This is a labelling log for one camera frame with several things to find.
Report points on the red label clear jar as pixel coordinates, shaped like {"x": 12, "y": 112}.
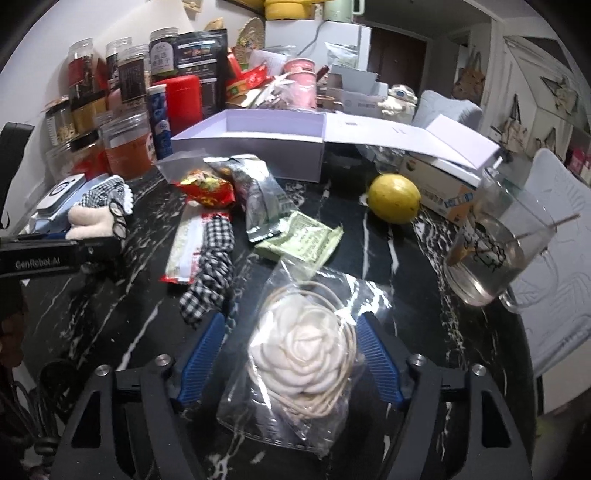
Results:
{"x": 86, "y": 73}

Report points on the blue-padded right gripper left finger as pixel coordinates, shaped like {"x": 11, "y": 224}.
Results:
{"x": 124, "y": 416}

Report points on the white small cardboard box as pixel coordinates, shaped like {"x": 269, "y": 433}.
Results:
{"x": 359, "y": 91}

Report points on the blue effervescent tablet tube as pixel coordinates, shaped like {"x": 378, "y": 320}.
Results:
{"x": 159, "y": 121}

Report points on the glass mug with spoon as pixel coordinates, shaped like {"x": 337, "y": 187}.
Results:
{"x": 505, "y": 231}

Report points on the white round-button device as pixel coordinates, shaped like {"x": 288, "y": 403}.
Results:
{"x": 59, "y": 194}

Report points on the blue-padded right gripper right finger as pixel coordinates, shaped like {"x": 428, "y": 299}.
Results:
{"x": 417, "y": 387}

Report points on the green label dark jar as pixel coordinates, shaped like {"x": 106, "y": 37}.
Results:
{"x": 163, "y": 53}

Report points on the red snack packet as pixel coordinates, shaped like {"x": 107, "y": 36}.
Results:
{"x": 207, "y": 189}

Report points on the black coffee bag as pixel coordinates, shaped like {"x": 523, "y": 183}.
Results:
{"x": 203, "y": 54}

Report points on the green electric kettle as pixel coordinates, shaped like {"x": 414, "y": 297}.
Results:
{"x": 343, "y": 10}

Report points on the green tea sachet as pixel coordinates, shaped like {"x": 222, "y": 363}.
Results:
{"x": 305, "y": 239}

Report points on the red tea packet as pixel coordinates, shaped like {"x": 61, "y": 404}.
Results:
{"x": 240, "y": 82}

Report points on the pink paper cups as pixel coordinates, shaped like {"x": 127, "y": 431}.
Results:
{"x": 303, "y": 82}

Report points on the white open gift box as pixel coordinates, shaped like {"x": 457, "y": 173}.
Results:
{"x": 293, "y": 142}

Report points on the clear jar red contents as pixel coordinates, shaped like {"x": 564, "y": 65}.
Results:
{"x": 129, "y": 145}

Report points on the checkered cloth plush doll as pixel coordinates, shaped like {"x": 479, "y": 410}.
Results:
{"x": 102, "y": 211}

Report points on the orange white carton box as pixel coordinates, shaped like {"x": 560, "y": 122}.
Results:
{"x": 446, "y": 188}

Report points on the white fabric rose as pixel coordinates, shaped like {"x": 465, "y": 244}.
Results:
{"x": 302, "y": 357}

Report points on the yellow pot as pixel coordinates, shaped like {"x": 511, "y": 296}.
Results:
{"x": 290, "y": 9}

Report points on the black lid spice jar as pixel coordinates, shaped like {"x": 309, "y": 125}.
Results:
{"x": 88, "y": 155}

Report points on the red white long sachet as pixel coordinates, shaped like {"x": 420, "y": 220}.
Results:
{"x": 188, "y": 242}

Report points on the light blue cushioned chair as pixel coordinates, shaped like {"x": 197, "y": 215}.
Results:
{"x": 431, "y": 104}

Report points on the red cylindrical canister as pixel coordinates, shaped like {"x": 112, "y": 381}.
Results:
{"x": 184, "y": 102}

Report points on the brown hanging tote bag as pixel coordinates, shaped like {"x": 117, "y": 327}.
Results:
{"x": 471, "y": 82}

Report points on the white mini fridge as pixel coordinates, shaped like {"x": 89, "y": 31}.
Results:
{"x": 309, "y": 38}

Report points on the silver foil snack bag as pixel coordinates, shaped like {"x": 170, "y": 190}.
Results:
{"x": 267, "y": 206}

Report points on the yellow lemon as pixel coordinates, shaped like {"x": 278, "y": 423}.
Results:
{"x": 394, "y": 198}

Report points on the dark label tall jar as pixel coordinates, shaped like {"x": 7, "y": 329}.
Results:
{"x": 134, "y": 75}

